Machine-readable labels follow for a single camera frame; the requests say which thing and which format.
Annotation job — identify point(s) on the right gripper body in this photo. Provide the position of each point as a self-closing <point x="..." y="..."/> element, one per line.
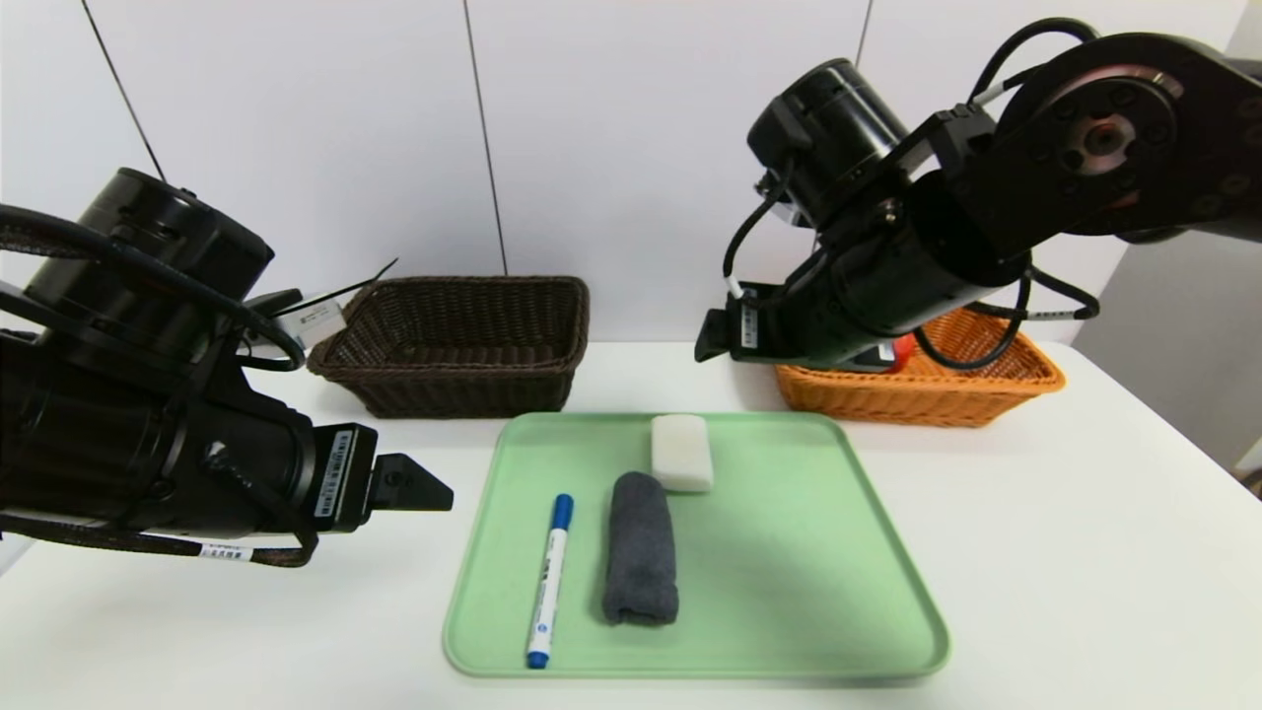
<point x="741" y="322"/>

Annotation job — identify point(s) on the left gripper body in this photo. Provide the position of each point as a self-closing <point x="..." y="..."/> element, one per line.
<point x="345" y="475"/>

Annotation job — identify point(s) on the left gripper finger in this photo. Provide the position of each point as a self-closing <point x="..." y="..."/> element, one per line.
<point x="409" y="490"/>

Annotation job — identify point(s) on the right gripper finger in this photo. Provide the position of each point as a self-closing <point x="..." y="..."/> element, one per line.
<point x="718" y="343"/>

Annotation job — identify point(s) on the white soap bar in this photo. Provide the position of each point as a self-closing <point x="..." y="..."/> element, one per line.
<point x="682" y="454"/>

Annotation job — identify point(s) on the red apple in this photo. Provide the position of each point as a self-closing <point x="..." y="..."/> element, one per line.
<point x="899" y="353"/>

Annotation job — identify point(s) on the blue white marker pen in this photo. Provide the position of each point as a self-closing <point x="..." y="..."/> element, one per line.
<point x="548" y="582"/>

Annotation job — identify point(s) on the grey towel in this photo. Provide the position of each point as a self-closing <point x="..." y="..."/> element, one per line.
<point x="641" y="552"/>

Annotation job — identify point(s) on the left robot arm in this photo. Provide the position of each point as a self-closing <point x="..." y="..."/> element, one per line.
<point x="99" y="444"/>

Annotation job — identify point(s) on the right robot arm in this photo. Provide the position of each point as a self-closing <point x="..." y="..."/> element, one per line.
<point x="996" y="197"/>

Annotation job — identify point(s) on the dark brown wicker basket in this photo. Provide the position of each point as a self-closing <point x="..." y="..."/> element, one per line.
<point x="463" y="385"/>

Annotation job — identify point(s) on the orange wicker basket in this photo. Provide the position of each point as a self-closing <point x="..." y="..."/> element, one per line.
<point x="986" y="394"/>

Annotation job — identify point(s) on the light green plastic tray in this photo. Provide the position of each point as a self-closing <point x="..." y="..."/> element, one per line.
<point x="789" y="552"/>

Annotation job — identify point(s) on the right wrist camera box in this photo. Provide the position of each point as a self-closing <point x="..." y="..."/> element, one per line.
<point x="774" y="197"/>

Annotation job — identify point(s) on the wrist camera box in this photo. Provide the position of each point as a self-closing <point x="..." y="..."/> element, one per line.
<point x="315" y="320"/>
<point x="774" y="197"/>

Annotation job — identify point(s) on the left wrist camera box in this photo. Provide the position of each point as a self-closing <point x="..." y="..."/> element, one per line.
<point x="315" y="320"/>

